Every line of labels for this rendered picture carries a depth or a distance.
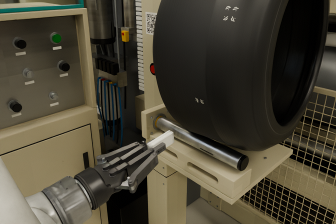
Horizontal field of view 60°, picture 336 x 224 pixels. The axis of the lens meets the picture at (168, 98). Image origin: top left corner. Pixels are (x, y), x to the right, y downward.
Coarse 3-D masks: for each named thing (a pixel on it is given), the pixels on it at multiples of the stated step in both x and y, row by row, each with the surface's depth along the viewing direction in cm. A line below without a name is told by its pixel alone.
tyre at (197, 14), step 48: (192, 0) 63; (240, 0) 56; (288, 0) 97; (192, 48) 62; (240, 48) 57; (288, 48) 103; (192, 96) 67; (240, 96) 60; (288, 96) 100; (240, 144) 72
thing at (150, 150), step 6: (150, 150) 63; (138, 156) 61; (144, 156) 61; (126, 162) 60; (132, 162) 60; (138, 162) 60; (114, 168) 57; (120, 168) 58; (126, 168) 59; (132, 168) 60; (114, 174) 57
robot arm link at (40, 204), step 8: (40, 192) 50; (32, 200) 48; (40, 200) 48; (48, 200) 48; (32, 208) 46; (40, 208) 47; (48, 208) 48; (40, 216) 45; (48, 216) 46; (56, 216) 48
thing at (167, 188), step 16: (144, 0) 99; (160, 0) 93; (144, 16) 101; (144, 32) 104; (144, 48) 106; (144, 64) 108; (144, 80) 111; (144, 96) 114; (160, 96) 106; (160, 160) 117; (160, 176) 120; (176, 176) 122; (160, 192) 123; (176, 192) 125; (160, 208) 127; (176, 208) 129
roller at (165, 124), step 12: (156, 120) 100; (168, 120) 97; (180, 132) 92; (192, 132) 90; (192, 144) 89; (204, 144) 85; (216, 144) 83; (216, 156) 82; (228, 156) 79; (240, 156) 78; (240, 168) 78
